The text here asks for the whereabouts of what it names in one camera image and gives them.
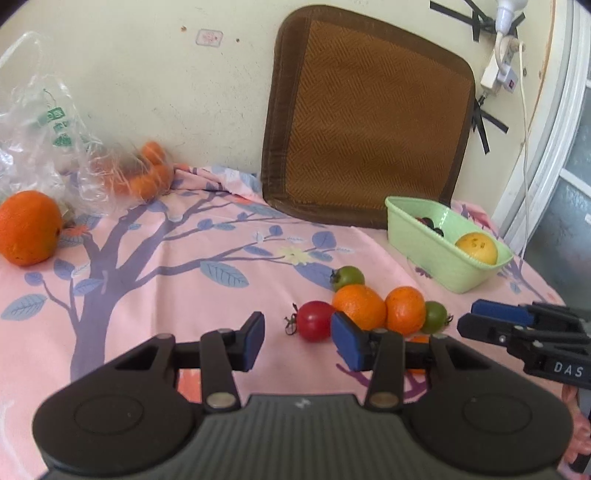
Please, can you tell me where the light green plastic basket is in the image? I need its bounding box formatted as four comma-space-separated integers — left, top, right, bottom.
385, 196, 515, 295

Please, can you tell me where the white power strip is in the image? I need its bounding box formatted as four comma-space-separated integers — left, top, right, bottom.
479, 34, 521, 96

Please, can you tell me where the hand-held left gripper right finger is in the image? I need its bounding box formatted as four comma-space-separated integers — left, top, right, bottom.
331, 311, 493, 412

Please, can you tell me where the brown woven seat cushion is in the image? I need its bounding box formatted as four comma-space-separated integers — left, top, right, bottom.
260, 5, 476, 230

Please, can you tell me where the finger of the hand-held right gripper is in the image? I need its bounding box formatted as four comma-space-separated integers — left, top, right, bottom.
471, 299, 537, 326
457, 312, 525, 348

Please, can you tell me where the pink tree-print tablecloth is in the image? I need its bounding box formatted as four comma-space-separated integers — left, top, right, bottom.
0, 163, 591, 480

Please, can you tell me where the red tomato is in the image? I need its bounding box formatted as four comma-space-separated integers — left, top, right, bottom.
285, 300, 337, 343

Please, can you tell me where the yellow round fruit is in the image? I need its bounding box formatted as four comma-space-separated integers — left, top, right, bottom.
455, 232, 499, 266

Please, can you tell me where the pink wall sticker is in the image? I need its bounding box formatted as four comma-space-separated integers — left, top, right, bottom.
195, 28, 224, 48

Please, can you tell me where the white light bulb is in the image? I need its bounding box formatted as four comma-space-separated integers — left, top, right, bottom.
493, 0, 530, 36

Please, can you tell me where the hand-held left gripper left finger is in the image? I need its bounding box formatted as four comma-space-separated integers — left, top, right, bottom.
113, 311, 266, 415

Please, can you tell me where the black tape cross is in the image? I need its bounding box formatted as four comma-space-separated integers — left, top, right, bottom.
472, 94, 509, 156
429, 0, 527, 43

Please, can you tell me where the green tomato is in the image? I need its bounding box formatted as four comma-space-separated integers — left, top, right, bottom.
329, 266, 366, 292
420, 301, 453, 334

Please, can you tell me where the orange tangerine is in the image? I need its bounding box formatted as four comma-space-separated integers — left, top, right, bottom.
140, 141, 167, 167
90, 157, 131, 195
385, 286, 426, 335
332, 284, 387, 331
128, 165, 174, 200

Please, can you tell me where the large orange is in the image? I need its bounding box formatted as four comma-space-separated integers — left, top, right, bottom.
0, 190, 64, 267

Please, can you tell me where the clear plastic bag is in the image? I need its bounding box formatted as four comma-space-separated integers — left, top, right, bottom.
0, 31, 177, 219

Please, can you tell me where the person's right hand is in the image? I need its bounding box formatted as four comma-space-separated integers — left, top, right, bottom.
561, 385, 591, 474

